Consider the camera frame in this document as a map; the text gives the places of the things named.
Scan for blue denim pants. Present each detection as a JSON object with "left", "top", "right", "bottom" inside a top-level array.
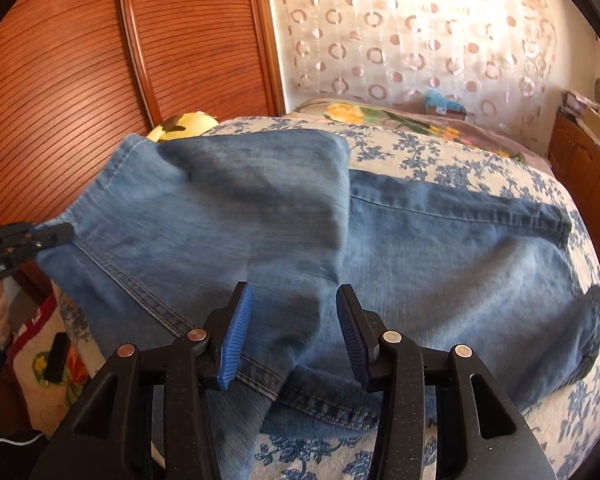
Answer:
[{"left": 35, "top": 129, "right": 600, "bottom": 480}]

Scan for wooden sideboard cabinet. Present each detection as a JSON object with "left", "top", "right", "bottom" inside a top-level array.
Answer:
[{"left": 547, "top": 110, "right": 600, "bottom": 266}]

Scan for circle-print sheer curtain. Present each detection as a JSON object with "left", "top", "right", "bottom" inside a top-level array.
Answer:
[{"left": 262, "top": 0, "right": 563, "bottom": 158}]

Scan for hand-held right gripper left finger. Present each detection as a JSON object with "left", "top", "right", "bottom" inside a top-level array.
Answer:
[{"left": 30, "top": 281, "right": 255, "bottom": 480}]

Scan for blue gift bag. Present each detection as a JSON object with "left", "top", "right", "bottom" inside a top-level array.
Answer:
[{"left": 422, "top": 89, "right": 468, "bottom": 122}]

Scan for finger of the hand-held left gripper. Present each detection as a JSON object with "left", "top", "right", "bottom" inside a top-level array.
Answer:
[{"left": 27, "top": 222, "right": 76, "bottom": 251}]

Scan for blue floral bed quilt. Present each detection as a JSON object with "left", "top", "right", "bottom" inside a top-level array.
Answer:
[{"left": 55, "top": 115, "right": 600, "bottom": 480}]

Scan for colourful flower pillow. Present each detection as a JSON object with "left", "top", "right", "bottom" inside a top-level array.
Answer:
[{"left": 292, "top": 99, "right": 553, "bottom": 171}]

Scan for stack of papers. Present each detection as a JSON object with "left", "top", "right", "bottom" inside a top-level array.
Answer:
[{"left": 560, "top": 89, "right": 600, "bottom": 121}]

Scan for flower print bed sheet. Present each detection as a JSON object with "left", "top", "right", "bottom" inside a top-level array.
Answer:
[{"left": 0, "top": 280, "right": 111, "bottom": 436}]

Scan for yellow plush toy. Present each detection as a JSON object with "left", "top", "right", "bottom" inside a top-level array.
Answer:
[{"left": 146, "top": 112, "right": 220, "bottom": 142}]

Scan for white cable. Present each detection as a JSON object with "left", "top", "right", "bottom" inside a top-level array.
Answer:
[{"left": 0, "top": 434, "right": 47, "bottom": 447}]

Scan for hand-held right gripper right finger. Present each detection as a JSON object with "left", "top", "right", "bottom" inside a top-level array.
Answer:
[{"left": 335, "top": 284, "right": 556, "bottom": 480}]

